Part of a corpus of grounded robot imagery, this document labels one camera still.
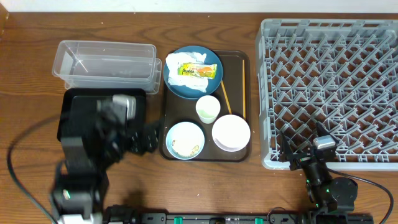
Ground black plastic tray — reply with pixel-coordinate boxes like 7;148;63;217
57;88;146;140

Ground white napkin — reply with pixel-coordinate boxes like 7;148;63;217
165;52;208;93

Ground rice leftovers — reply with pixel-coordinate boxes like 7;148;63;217
172;139;200;157

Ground grey plastic dishwasher rack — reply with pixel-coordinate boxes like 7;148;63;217
256;19;397;171

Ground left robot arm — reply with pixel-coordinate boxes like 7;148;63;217
50;95;160;223

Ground pink white bowl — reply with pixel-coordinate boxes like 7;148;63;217
211;114;251;152

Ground light blue bowl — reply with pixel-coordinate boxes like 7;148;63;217
165;121;205;160

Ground yellow green snack wrapper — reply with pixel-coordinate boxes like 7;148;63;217
177;63;217;79

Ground clear plastic bin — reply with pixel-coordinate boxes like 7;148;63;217
52;40;159;93

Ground dark brown serving tray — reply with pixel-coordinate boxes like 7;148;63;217
159;50;251;162

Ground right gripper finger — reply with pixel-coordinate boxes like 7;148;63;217
315;121;331;138
280;132;293;154

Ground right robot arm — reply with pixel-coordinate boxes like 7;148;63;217
280;122;358;223

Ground white paper cup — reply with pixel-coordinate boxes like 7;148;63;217
195;95;221;124

